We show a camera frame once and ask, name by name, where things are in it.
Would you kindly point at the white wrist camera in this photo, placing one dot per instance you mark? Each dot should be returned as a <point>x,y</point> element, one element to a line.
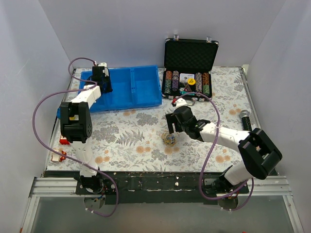
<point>102,64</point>
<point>179,102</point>

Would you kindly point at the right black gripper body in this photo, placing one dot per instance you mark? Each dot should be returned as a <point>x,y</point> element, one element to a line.
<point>173,120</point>

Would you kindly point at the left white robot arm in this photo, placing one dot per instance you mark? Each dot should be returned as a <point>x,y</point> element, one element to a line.
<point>76,125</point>

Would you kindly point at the small red white toy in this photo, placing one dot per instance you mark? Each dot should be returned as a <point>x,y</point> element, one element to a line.
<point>57,157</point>

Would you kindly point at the floral patterned table mat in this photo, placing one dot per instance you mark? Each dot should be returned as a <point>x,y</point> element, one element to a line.
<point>132,140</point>

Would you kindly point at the blue plastic divided bin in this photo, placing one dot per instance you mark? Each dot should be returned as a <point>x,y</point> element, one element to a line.
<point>133,87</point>

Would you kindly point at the black poker chip case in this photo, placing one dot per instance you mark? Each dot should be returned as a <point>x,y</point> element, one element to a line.
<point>188,64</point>

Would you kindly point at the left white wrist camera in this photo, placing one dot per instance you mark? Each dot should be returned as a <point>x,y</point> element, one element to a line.
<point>102,64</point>

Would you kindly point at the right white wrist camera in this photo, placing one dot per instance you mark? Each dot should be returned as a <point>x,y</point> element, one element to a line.
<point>179,102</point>

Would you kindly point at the aluminium frame rail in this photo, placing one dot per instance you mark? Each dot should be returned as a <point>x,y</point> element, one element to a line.
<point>53,187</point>

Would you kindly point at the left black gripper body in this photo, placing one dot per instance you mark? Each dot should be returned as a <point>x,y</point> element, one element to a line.
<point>106,86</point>

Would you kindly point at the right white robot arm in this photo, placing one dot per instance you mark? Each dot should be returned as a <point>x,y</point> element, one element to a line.
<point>259,154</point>

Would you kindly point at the red white toy block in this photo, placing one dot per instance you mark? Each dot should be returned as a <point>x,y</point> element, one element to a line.
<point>63,140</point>

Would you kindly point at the black handheld microphone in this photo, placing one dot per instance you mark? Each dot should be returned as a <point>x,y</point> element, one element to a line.
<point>245,118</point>

